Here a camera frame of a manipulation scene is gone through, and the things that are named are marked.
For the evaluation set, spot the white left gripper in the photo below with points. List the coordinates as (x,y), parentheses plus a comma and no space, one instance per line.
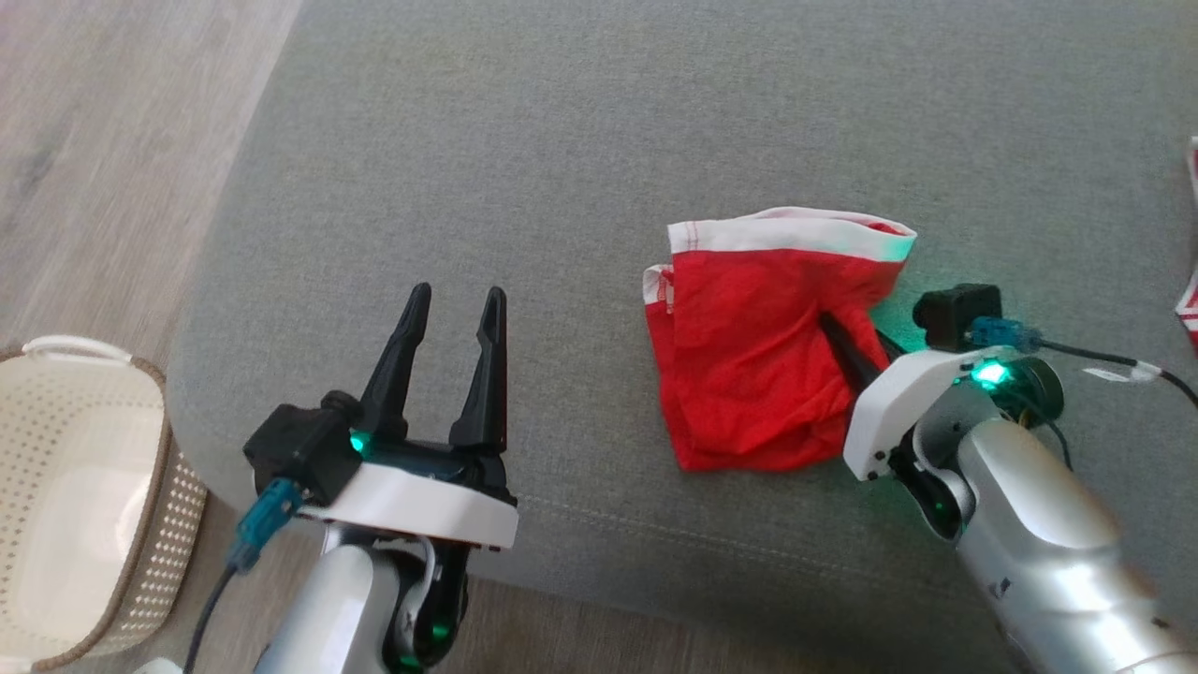
(421,501)

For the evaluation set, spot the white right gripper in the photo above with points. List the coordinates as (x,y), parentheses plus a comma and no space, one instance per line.
(889,412)

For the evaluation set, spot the red shorts white hem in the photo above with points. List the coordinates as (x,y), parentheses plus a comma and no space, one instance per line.
(749,356)

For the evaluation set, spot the red basketball jersey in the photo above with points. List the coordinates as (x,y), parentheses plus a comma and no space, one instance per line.
(1190,314)

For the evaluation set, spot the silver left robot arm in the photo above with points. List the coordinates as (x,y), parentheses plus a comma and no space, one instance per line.
(328,608)

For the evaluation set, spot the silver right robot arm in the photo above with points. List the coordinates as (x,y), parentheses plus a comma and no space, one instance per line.
(1048,543)

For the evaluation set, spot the grey fabric sofa seat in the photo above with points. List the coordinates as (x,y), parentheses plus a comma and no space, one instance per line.
(562,140)

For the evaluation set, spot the cream perforated laundry basket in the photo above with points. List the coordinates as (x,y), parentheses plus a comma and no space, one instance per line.
(75,487)

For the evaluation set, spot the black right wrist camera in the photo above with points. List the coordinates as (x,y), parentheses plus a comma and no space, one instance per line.
(955,314)

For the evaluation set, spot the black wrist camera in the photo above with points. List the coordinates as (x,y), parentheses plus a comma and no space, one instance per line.
(955,314)
(299,445)

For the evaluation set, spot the blue right camera connector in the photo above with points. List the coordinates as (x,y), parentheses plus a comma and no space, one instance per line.
(1006,334)

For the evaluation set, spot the blue camera connector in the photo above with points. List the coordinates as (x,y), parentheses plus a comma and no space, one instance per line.
(267,524)
(1006,334)

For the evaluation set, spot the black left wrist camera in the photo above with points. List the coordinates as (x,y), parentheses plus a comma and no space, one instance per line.
(299,445)

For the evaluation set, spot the blue left camera connector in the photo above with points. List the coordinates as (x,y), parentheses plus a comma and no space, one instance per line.
(267,524)

